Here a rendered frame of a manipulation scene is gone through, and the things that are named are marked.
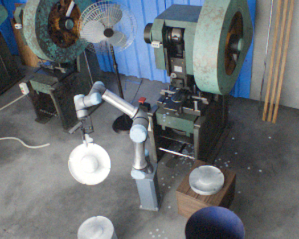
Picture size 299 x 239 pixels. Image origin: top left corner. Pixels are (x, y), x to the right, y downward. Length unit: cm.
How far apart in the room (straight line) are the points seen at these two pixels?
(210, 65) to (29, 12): 185
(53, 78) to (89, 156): 187
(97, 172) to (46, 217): 121
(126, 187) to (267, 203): 135
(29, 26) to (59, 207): 179
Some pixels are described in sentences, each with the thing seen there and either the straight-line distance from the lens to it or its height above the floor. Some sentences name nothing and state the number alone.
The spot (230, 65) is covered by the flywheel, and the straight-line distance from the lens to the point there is 288.
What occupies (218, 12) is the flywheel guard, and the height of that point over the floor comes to 167.
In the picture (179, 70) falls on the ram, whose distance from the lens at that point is 285.
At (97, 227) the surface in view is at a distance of 269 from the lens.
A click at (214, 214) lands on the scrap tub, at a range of 256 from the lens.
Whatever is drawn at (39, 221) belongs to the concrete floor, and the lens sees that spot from 333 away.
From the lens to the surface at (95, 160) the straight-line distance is 223.
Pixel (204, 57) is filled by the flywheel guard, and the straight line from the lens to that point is 229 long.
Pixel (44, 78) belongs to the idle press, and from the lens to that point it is 408.
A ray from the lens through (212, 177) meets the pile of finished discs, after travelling 277.
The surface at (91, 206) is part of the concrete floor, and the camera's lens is 324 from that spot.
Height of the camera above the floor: 250
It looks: 38 degrees down
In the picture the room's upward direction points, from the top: 9 degrees counter-clockwise
